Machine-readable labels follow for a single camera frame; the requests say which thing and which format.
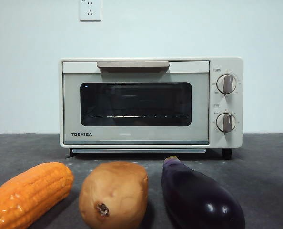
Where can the brown potato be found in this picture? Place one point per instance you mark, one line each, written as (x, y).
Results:
(115, 190)

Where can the cream Toshiba toaster oven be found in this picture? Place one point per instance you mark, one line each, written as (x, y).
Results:
(219, 64)

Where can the orange corn cob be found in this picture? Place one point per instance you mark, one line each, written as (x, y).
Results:
(29, 193)

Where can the cream timer knob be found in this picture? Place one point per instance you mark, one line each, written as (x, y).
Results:
(225, 122)

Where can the metal crumb tray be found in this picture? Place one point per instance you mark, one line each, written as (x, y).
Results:
(136, 151)

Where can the cream temperature knob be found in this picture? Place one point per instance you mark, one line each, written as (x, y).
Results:
(226, 84)

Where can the black oven foot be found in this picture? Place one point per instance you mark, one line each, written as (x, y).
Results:
(71, 152)
(227, 153)

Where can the white wall socket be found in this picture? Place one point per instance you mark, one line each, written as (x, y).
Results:
(90, 12)

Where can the dark purple eggplant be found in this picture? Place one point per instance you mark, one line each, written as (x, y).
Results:
(198, 195)

